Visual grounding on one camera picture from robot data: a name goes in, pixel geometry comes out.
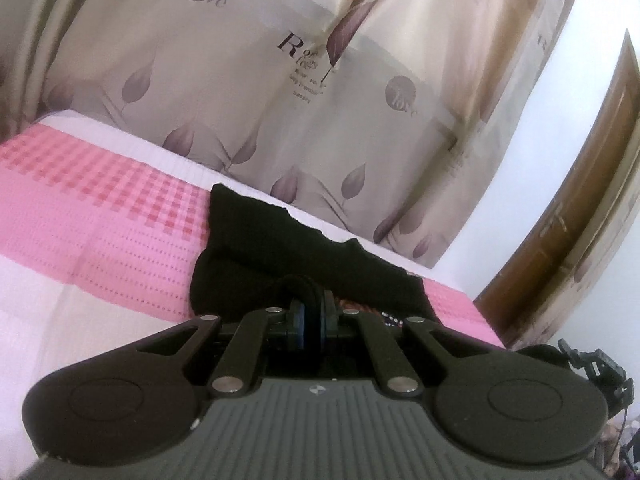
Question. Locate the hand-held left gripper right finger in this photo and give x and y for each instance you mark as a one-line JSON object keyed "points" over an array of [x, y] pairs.
{"points": [[327, 322]]}

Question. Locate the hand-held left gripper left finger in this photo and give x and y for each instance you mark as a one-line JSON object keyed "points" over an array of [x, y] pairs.
{"points": [[299, 322]]}

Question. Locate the black printed long-sleeve shirt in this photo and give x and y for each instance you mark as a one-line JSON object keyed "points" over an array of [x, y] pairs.
{"points": [[240, 240]]}

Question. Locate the brown wooden door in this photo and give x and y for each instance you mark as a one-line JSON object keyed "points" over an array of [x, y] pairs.
{"points": [[585, 210]]}

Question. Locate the pink checked bed sheet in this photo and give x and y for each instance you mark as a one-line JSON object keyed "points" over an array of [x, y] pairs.
{"points": [[100, 220]]}

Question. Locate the beige leaf-print curtain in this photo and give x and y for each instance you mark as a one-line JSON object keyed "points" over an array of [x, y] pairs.
{"points": [[225, 60]]}

